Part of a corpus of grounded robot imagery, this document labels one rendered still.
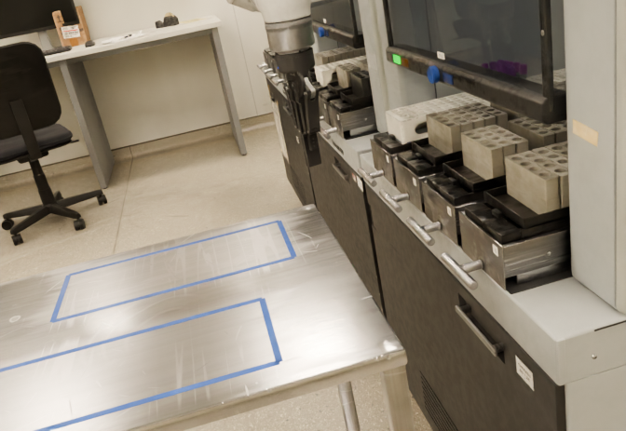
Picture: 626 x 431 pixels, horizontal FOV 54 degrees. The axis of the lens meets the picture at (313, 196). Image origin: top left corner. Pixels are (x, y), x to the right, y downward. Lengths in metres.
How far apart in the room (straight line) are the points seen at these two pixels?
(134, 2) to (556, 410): 4.21
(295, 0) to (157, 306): 0.61
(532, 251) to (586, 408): 0.21
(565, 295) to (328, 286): 0.32
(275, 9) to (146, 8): 3.58
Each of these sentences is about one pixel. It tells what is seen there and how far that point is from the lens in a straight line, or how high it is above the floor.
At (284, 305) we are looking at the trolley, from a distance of 0.78.
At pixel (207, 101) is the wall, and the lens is 4.80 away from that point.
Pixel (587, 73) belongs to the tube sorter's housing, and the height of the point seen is 1.03.
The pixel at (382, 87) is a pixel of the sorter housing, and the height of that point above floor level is 0.88.
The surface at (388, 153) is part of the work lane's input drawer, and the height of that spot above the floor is 0.80.
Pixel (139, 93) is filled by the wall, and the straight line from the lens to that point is 4.79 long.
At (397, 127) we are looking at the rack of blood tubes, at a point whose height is 0.85.
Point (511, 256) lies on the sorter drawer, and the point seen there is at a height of 0.79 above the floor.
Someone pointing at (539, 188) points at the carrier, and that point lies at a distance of 0.89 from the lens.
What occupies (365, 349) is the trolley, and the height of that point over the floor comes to 0.82.
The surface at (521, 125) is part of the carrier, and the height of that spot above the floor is 0.88.
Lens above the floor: 1.22
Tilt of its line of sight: 22 degrees down
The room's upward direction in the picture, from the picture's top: 11 degrees counter-clockwise
